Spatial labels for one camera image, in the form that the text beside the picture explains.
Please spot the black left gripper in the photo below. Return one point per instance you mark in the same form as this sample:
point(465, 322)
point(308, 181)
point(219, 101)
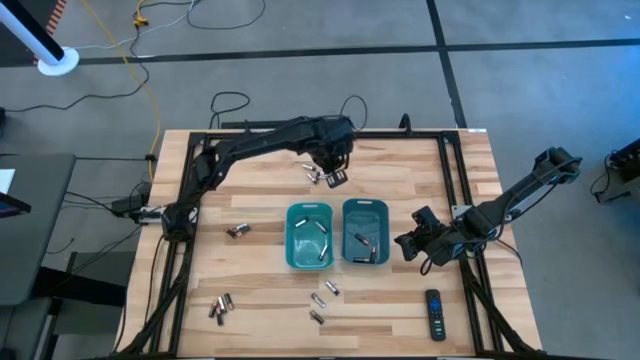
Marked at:
point(332, 142)

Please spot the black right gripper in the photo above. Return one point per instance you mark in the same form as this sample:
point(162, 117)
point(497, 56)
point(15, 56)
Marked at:
point(440, 242)

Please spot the dark teal plastic bin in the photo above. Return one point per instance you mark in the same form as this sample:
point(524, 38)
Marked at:
point(367, 220)

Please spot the green plastic bin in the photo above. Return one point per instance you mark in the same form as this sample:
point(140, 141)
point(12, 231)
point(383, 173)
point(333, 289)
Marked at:
point(305, 245)

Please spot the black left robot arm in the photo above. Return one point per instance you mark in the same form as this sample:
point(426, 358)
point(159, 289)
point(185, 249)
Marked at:
point(260, 142)

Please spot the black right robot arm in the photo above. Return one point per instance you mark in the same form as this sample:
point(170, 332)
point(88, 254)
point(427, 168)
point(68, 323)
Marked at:
point(520, 192)

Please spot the black remote control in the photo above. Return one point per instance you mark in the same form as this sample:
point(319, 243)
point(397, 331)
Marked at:
point(436, 320)

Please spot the silver Energizer AA battery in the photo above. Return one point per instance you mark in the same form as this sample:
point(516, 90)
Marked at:
point(318, 300)
point(332, 288)

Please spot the black power bar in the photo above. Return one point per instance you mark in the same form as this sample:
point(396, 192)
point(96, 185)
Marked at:
point(250, 123)

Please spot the black power adapter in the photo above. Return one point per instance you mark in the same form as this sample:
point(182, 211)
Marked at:
point(127, 205)

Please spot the black equipment box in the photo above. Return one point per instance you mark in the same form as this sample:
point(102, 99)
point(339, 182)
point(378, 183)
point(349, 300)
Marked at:
point(627, 162)

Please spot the black desk foot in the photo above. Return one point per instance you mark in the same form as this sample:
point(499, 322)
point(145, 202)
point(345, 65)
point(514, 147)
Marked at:
point(75, 287)

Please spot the white pole stand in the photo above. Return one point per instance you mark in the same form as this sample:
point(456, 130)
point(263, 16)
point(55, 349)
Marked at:
point(59, 61)

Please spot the black desk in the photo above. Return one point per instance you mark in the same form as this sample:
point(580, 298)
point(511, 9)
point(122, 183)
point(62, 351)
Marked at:
point(40, 240)

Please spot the orange striped mat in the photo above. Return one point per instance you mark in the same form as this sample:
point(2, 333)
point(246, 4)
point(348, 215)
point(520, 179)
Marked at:
point(60, 10)

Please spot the dark tablet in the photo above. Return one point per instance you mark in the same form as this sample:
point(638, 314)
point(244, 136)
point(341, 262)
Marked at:
point(12, 205)

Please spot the white paper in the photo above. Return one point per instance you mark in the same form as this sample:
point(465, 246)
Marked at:
point(6, 181)

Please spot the black aluminium table frame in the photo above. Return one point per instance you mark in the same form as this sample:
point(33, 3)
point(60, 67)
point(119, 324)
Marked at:
point(380, 135)

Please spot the black frame clamp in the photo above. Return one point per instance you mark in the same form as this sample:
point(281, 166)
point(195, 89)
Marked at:
point(406, 125)

